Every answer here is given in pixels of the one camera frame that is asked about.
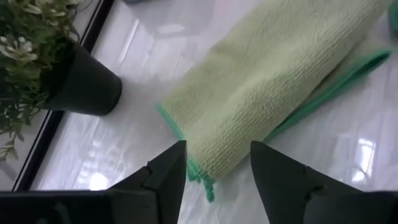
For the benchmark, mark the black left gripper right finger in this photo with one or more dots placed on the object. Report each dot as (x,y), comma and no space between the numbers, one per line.
(286,193)

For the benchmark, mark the artificial plant in black pot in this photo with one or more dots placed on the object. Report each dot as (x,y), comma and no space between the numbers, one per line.
(87,87)

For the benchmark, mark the green microfiber towel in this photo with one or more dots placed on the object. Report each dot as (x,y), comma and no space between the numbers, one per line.
(264,77)

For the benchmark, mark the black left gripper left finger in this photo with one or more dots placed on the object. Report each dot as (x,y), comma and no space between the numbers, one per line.
(155,199)

